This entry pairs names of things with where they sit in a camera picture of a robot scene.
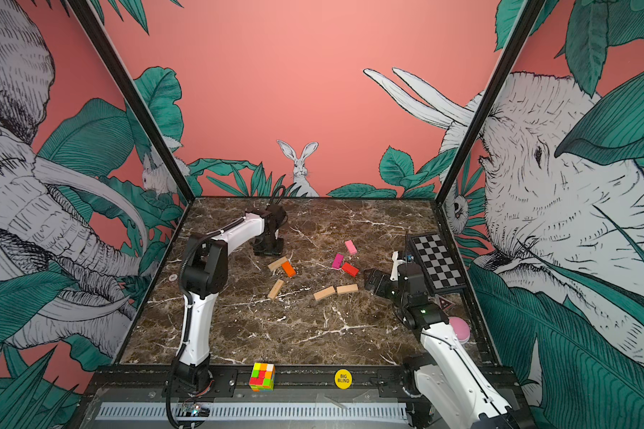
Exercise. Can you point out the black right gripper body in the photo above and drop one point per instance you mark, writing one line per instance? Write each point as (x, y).
(388, 289)

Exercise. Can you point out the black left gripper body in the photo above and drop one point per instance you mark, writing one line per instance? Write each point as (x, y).
(270, 246)

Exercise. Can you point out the natural wood block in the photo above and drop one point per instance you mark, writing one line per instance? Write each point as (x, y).
(325, 293)
(276, 289)
(276, 264)
(351, 288)

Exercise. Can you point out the orange block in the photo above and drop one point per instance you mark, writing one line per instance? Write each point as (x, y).
(288, 269)

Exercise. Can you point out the pink block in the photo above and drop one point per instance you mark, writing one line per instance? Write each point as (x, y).
(351, 247)

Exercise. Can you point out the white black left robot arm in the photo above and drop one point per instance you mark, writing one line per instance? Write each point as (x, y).
(204, 274)

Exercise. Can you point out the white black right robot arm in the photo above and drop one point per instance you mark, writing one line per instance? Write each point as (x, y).
(445, 375)

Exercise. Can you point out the red block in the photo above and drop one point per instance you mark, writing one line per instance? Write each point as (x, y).
(350, 269)

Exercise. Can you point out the magenta block centre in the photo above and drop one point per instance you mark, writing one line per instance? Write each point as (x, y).
(338, 261)

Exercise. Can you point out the black white checkerboard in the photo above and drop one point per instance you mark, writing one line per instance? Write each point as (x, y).
(440, 268)

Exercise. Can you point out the small triangle warning sign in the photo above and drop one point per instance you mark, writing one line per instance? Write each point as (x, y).
(444, 303)

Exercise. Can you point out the pink round button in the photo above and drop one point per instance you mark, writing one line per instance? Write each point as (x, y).
(461, 329)

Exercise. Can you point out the yellow big blind chip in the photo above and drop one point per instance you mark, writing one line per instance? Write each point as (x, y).
(343, 379)

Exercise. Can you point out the colourful puzzle cube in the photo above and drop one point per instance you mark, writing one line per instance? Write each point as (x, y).
(262, 377)

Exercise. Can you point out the small circuit board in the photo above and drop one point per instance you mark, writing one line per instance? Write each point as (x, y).
(198, 410)

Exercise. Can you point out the white ventilation grille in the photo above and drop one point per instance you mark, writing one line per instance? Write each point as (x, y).
(251, 411)

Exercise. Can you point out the black front rail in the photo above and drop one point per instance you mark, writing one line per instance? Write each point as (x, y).
(229, 380)

